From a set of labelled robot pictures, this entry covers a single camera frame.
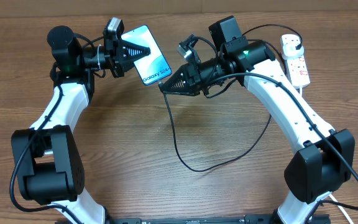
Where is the blue Galaxy smartphone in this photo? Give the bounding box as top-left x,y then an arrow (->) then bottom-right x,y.
121,25 -> 172,85

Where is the black charger cable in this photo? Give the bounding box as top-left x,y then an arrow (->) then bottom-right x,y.
157,24 -> 303,172

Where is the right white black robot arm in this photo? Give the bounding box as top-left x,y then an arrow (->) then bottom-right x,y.
159,16 -> 355,223

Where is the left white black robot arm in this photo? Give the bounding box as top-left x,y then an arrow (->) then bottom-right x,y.
9,25 -> 151,223

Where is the white charger plug adapter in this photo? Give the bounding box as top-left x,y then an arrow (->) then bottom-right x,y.
282,44 -> 305,60

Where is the white power strip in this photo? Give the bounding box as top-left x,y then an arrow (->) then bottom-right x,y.
280,34 -> 311,88

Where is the white power strip cord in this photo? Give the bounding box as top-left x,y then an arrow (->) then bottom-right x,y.
298,86 -> 354,224

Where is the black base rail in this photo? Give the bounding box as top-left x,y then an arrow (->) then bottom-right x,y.
104,213 -> 331,224

